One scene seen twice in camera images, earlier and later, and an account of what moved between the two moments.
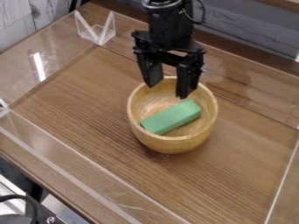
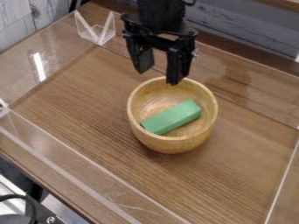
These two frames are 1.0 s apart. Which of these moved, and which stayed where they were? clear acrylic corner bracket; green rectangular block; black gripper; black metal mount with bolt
Moved: black gripper
Stayed: clear acrylic corner bracket; black metal mount with bolt; green rectangular block
